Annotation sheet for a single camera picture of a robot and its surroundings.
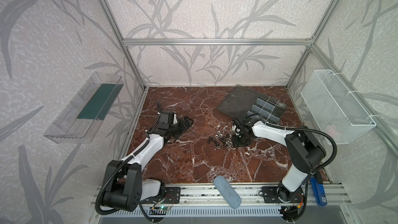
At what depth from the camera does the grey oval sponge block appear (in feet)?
2.32

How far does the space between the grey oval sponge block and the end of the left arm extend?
312mm

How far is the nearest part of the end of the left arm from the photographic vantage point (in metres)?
0.64
